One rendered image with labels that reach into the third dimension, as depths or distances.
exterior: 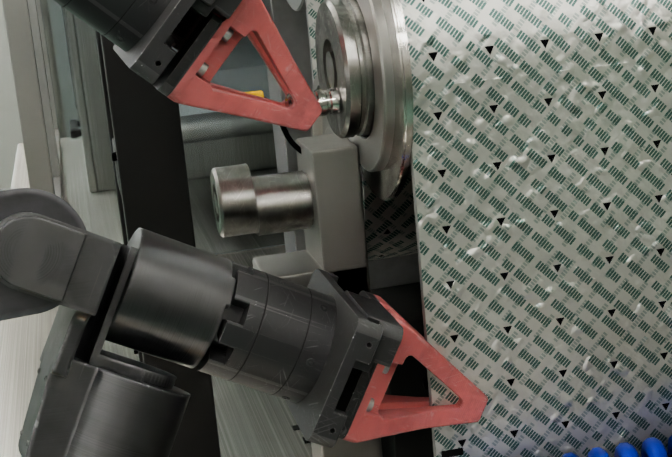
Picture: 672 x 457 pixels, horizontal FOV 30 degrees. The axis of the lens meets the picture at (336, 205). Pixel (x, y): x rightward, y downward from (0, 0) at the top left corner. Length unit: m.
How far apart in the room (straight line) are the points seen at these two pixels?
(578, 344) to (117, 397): 0.25
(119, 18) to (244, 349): 0.17
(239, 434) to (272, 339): 0.51
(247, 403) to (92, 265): 0.61
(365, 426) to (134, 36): 0.22
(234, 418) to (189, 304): 0.55
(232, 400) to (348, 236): 0.50
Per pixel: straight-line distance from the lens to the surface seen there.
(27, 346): 1.43
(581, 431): 0.70
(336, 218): 0.70
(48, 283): 0.57
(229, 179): 0.70
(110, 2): 0.62
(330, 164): 0.70
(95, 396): 0.60
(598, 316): 0.69
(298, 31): 1.00
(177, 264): 0.60
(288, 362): 0.61
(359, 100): 0.65
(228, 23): 0.62
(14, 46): 1.63
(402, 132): 0.62
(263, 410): 1.16
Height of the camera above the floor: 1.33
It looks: 13 degrees down
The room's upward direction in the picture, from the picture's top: 5 degrees counter-clockwise
